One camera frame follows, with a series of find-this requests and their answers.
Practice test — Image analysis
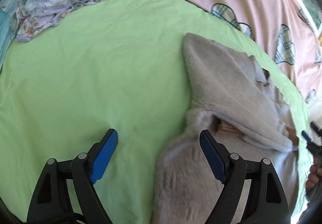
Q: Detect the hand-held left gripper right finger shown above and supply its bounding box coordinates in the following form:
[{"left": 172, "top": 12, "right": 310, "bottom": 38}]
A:
[{"left": 199, "top": 130, "right": 291, "bottom": 224}]

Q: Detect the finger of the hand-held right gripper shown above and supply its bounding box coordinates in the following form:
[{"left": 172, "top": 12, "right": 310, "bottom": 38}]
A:
[
  {"left": 310, "top": 121, "right": 322, "bottom": 139},
  {"left": 301, "top": 130, "right": 322, "bottom": 158}
]

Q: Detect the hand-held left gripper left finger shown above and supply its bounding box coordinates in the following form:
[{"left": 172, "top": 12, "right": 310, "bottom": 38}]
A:
[{"left": 26, "top": 128, "right": 119, "bottom": 224}]

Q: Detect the grey knit sweater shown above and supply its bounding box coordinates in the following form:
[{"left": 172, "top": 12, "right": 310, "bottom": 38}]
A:
[{"left": 151, "top": 33, "right": 311, "bottom": 224}]

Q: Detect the person's right hand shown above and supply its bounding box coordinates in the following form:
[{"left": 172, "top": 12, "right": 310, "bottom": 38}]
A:
[{"left": 305, "top": 157, "right": 322, "bottom": 189}]

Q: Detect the white cloth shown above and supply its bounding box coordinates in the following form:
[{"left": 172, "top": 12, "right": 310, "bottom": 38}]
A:
[{"left": 307, "top": 95, "right": 322, "bottom": 124}]

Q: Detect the green bed sheet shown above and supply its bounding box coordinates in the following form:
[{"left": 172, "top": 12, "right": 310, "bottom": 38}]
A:
[{"left": 0, "top": 0, "right": 313, "bottom": 224}]

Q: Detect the light blue floral sheet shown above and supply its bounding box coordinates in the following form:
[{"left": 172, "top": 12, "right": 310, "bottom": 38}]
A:
[{"left": 0, "top": 0, "right": 19, "bottom": 66}]

